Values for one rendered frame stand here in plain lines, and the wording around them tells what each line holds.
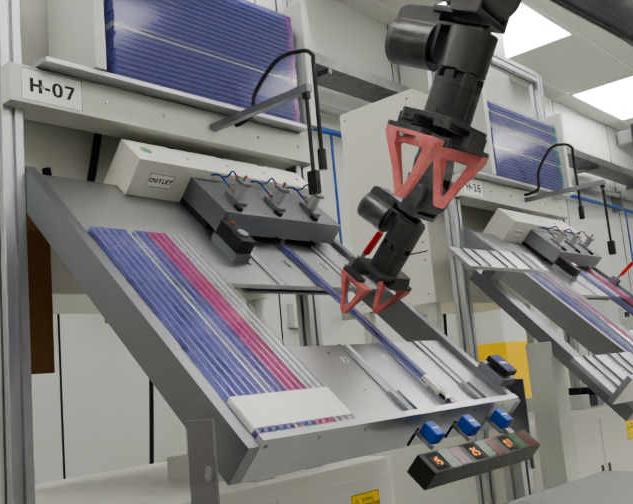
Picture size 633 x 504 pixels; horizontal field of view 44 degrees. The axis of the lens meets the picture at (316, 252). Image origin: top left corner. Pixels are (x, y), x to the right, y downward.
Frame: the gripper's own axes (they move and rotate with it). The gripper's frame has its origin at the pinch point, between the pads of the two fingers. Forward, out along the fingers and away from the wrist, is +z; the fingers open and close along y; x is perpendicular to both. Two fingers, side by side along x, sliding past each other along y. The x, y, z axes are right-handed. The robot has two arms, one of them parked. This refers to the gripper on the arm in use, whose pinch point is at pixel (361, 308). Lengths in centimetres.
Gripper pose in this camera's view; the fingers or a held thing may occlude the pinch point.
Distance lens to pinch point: 146.9
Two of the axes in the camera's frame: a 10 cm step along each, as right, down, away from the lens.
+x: 6.0, 5.5, -5.9
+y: -6.6, -0.7, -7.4
